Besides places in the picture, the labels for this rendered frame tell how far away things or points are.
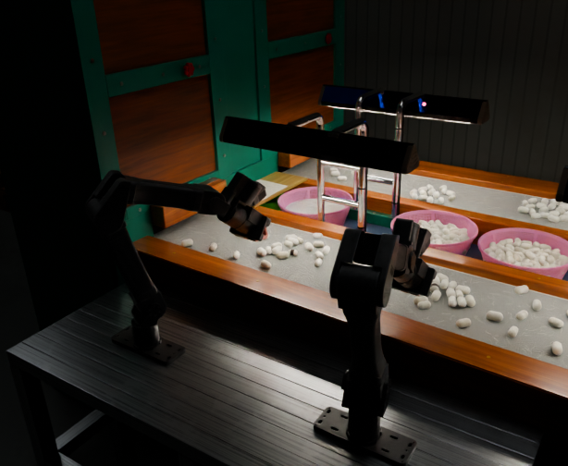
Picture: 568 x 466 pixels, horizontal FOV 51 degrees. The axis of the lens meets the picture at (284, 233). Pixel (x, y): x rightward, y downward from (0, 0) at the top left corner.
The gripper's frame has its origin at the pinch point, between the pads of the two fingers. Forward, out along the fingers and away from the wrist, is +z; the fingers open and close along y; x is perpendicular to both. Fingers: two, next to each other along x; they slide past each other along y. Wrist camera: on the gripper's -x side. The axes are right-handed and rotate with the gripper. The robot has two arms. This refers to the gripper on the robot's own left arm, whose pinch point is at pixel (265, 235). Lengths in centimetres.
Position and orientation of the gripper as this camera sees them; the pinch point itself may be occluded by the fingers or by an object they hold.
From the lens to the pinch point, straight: 162.1
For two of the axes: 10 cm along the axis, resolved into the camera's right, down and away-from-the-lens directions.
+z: 4.7, 3.2, 8.3
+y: -8.1, -2.2, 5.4
